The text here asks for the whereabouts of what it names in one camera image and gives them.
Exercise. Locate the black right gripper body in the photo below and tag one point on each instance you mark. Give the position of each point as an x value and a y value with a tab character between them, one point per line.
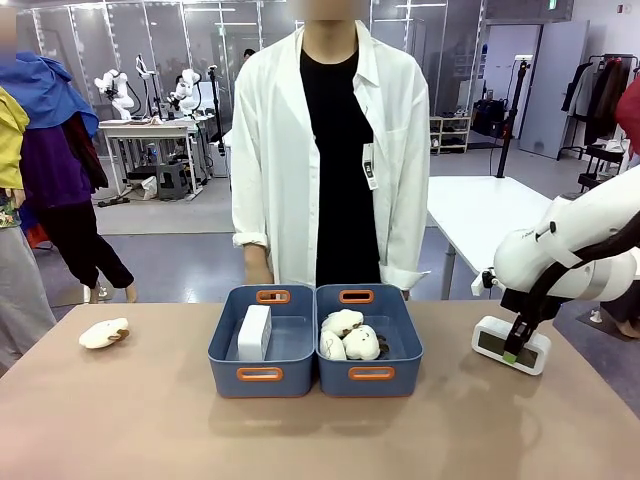
537	309

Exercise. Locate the white digital clock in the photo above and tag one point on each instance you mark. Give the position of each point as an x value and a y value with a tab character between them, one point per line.
492	342
254	332

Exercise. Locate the white sheep plush toy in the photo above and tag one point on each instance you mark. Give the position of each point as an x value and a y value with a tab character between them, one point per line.
102	334
342	321
362	344
332	347

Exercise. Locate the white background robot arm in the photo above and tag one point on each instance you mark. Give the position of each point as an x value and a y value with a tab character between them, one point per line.
186	90
117	92

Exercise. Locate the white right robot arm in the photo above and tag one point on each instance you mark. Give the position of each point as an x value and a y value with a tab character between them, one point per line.
530	250

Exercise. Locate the person's right forearm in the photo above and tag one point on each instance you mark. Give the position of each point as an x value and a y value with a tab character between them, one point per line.
256	256

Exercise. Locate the person's right hand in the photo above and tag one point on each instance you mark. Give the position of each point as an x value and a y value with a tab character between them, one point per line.
260	275

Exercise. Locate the white side table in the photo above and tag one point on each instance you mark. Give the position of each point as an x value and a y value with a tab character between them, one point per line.
475	210

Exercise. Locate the black utility cart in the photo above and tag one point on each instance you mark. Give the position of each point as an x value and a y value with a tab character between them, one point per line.
602	165

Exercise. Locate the white shoe shelf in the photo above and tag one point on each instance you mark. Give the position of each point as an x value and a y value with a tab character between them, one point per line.
450	135

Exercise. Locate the black bags pile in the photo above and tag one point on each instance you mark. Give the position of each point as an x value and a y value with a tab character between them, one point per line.
490	117

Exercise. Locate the black tall stand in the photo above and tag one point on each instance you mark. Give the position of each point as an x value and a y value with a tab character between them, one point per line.
515	110

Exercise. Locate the red garment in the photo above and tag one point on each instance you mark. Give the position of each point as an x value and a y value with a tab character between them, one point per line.
631	115

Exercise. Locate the white name tag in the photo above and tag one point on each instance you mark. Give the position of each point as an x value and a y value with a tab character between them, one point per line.
369	167

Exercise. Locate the black clothes rack with garments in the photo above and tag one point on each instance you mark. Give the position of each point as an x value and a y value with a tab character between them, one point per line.
605	95

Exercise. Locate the person in white shirt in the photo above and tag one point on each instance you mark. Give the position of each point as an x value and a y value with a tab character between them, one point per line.
280	150

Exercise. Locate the grey plastic stool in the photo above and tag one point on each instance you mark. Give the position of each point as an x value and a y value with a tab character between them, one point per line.
172	180

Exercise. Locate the white background workbench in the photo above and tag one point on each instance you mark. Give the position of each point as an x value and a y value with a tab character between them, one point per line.
145	131

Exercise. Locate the person in yellow top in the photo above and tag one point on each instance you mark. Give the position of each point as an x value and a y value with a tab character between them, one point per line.
15	280

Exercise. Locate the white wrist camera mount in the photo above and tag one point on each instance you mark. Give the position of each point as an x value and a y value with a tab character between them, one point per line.
479	285

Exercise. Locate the black camera tripod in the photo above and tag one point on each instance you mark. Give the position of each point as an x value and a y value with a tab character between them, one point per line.
216	110

